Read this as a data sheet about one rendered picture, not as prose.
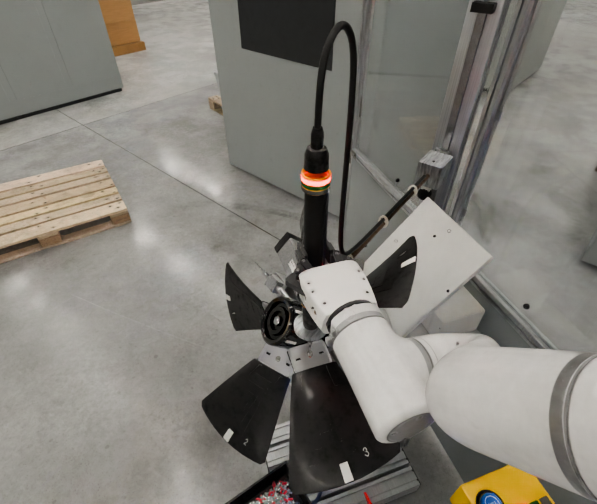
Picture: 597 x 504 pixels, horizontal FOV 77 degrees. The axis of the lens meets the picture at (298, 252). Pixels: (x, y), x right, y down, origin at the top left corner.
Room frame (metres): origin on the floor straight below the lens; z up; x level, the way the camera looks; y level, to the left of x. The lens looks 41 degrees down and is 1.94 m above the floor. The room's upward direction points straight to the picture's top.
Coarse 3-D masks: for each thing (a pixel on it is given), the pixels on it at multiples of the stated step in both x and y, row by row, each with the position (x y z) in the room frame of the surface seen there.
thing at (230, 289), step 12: (228, 264) 0.84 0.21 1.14; (228, 276) 0.82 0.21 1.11; (228, 288) 0.80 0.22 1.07; (240, 288) 0.75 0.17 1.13; (228, 300) 0.79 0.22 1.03; (240, 300) 0.74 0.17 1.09; (252, 300) 0.69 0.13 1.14; (240, 312) 0.74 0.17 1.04; (252, 312) 0.69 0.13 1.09; (240, 324) 0.73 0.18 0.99; (252, 324) 0.70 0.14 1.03
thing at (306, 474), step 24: (312, 384) 0.42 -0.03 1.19; (336, 384) 0.42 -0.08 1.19; (312, 408) 0.37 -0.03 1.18; (336, 408) 0.37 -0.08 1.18; (360, 408) 0.37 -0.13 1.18; (312, 432) 0.33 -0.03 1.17; (336, 432) 0.32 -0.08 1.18; (360, 432) 0.32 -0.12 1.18; (312, 456) 0.29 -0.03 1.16; (336, 456) 0.28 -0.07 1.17; (360, 456) 0.28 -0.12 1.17; (384, 456) 0.27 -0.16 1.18; (312, 480) 0.25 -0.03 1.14; (336, 480) 0.24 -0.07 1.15
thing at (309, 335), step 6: (300, 318) 0.50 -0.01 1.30; (294, 324) 0.49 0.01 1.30; (300, 324) 0.49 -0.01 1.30; (294, 330) 0.48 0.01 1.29; (300, 330) 0.47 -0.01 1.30; (306, 330) 0.47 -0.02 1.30; (312, 330) 0.47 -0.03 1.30; (318, 330) 0.47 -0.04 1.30; (300, 336) 0.46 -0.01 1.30; (306, 336) 0.46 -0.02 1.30; (312, 336) 0.46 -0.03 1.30; (318, 336) 0.46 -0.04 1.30
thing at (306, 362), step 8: (304, 344) 0.52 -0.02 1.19; (312, 344) 0.52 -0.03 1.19; (320, 344) 0.52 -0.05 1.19; (288, 352) 0.50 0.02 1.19; (296, 352) 0.50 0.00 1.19; (304, 352) 0.50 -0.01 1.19; (312, 352) 0.50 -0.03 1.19; (328, 352) 0.50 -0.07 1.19; (304, 360) 0.48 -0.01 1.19; (312, 360) 0.48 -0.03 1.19; (320, 360) 0.48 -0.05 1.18; (328, 360) 0.48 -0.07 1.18; (296, 368) 0.46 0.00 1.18; (304, 368) 0.46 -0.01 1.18
